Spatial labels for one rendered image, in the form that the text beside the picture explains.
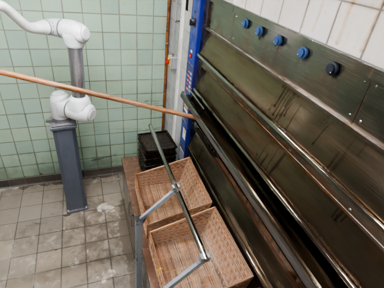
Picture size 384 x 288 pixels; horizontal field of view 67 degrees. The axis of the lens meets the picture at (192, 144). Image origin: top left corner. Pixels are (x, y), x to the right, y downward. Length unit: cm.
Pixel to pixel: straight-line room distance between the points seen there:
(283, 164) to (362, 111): 46
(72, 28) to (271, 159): 157
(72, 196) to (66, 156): 49
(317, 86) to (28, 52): 242
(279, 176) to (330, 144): 34
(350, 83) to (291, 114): 30
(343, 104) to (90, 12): 226
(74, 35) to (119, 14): 73
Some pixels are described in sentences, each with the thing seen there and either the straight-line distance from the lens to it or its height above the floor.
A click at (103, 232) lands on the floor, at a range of 304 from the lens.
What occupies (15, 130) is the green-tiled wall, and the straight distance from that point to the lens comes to 332.
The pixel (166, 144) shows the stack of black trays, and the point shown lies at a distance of 255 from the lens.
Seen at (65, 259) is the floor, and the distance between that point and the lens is 292.
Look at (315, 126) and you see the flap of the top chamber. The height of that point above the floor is 182.
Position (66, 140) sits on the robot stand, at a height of 86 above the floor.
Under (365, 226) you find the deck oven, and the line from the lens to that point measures 112.
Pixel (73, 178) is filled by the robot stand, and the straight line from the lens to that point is 297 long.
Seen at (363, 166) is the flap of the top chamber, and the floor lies 181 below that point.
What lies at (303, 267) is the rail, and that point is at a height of 144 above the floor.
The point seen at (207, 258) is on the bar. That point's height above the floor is 117.
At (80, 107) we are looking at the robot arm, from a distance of 243.
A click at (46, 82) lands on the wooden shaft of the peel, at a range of 176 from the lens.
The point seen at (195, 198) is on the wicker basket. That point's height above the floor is 70.
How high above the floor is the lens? 233
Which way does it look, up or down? 34 degrees down
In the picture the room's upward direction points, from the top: 7 degrees clockwise
